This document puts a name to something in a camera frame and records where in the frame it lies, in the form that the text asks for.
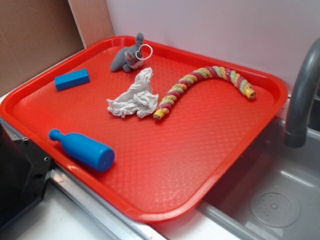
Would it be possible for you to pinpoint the blue rectangular block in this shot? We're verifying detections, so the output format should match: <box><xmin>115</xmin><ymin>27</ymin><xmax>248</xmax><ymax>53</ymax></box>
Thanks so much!
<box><xmin>54</xmin><ymin>68</ymin><xmax>90</xmax><ymax>91</ymax></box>

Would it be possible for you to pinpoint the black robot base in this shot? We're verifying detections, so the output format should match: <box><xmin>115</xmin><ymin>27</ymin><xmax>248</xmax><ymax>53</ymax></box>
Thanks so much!
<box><xmin>0</xmin><ymin>126</ymin><xmax>53</xmax><ymax>230</ymax></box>

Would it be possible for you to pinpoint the red plastic tray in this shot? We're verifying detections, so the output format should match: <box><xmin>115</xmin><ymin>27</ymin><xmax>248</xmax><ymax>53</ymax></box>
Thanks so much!
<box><xmin>0</xmin><ymin>36</ymin><xmax>288</xmax><ymax>223</ymax></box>

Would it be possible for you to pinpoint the crumpled white cloth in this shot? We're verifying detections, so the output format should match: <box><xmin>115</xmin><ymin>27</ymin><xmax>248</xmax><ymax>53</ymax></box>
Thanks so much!
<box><xmin>107</xmin><ymin>67</ymin><xmax>159</xmax><ymax>119</ymax></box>

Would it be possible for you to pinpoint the grey plush elephant toy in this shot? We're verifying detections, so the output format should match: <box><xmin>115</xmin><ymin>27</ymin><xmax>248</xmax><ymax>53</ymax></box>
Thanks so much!
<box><xmin>110</xmin><ymin>32</ymin><xmax>153</xmax><ymax>73</ymax></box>

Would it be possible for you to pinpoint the blue toy bottle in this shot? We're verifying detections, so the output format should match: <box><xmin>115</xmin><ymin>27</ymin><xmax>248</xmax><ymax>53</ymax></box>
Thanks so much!
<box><xmin>48</xmin><ymin>129</ymin><xmax>115</xmax><ymax>172</ymax></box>

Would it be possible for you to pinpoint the grey toy faucet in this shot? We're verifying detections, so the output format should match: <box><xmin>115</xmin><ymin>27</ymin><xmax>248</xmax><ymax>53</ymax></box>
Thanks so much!
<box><xmin>283</xmin><ymin>39</ymin><xmax>320</xmax><ymax>148</ymax></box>

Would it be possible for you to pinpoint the grey toy sink basin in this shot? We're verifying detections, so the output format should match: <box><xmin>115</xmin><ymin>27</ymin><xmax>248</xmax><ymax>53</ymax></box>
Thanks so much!
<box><xmin>197</xmin><ymin>117</ymin><xmax>320</xmax><ymax>240</ymax></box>

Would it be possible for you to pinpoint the brown cardboard panel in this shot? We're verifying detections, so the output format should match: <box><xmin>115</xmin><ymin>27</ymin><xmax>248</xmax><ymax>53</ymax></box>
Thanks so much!
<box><xmin>0</xmin><ymin>0</ymin><xmax>114</xmax><ymax>96</ymax></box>

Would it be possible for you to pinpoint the twisted multicolour rope toy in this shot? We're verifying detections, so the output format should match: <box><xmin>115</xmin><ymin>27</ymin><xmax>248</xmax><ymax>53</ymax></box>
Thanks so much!
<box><xmin>153</xmin><ymin>65</ymin><xmax>257</xmax><ymax>120</ymax></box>

